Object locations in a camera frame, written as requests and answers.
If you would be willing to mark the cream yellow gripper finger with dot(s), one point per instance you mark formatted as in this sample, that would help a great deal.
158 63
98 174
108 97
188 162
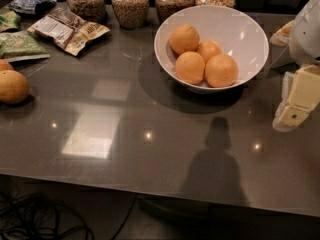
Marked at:
300 96

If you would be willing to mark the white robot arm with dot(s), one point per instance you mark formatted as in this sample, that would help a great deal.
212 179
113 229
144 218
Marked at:
304 42

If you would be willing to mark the tan packet behind arm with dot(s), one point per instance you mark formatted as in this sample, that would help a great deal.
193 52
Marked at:
281 36

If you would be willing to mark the white ceramic bowl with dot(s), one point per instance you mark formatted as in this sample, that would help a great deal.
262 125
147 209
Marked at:
239 36

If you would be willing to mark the glass jar of grains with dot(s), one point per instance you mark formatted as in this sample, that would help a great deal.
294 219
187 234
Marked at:
131 14
166 8

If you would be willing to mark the glass jar of nuts left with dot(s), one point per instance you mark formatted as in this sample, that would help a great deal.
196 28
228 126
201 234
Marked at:
90 10

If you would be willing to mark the brown white snack bag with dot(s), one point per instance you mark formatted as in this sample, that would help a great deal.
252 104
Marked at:
67 30

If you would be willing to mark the green snack bag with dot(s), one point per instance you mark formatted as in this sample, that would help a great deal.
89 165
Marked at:
20 46

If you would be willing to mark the blue snack bag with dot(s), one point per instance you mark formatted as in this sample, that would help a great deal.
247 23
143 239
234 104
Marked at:
32 7

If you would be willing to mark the large orange on table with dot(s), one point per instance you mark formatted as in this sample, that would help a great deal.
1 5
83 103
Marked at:
14 87

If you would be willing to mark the partly visible orange at edge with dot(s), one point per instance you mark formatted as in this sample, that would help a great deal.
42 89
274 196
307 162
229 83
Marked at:
4 65

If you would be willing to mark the small green snack packet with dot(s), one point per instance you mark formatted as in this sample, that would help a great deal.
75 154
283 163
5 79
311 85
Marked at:
9 21

